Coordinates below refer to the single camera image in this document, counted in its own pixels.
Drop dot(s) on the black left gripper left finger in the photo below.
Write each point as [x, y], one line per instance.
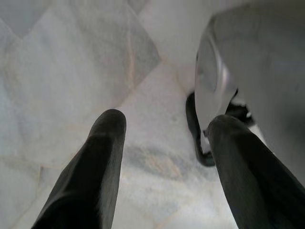
[95, 167]

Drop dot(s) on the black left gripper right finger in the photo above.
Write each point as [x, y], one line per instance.
[250, 179]

